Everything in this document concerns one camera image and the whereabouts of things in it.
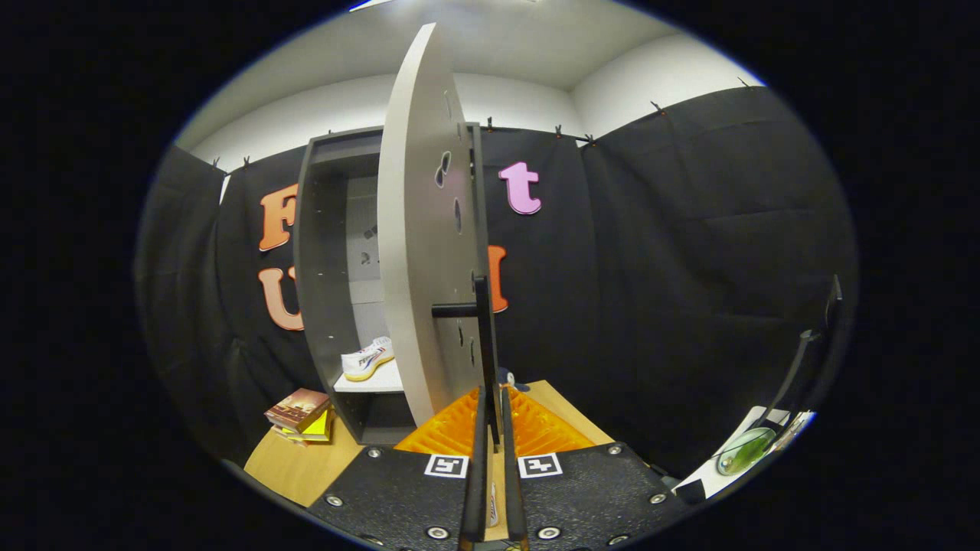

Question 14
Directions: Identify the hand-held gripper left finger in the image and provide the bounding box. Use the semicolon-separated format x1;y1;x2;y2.
306;386;491;551

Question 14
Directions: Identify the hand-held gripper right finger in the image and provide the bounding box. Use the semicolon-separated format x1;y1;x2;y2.
498;386;694;551

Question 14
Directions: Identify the beige shoe cabinet door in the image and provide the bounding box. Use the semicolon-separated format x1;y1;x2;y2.
377;21;502;452

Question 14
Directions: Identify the grey shoe cabinet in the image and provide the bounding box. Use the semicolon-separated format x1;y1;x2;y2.
295;122;491;446

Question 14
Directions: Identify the yellow book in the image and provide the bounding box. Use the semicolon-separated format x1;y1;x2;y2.
272;409;335;445

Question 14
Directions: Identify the white sheet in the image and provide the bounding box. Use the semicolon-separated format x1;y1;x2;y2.
674;406;816;502

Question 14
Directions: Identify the brown book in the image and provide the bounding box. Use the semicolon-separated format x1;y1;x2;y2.
264;388;332;431

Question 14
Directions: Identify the green round object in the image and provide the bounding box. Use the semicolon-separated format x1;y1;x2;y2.
716;427;778;477

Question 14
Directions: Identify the black backdrop cloth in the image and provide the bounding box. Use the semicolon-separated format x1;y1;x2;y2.
134;86;858;479

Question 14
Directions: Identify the black curved stand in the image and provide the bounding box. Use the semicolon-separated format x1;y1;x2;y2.
754;275;843;452

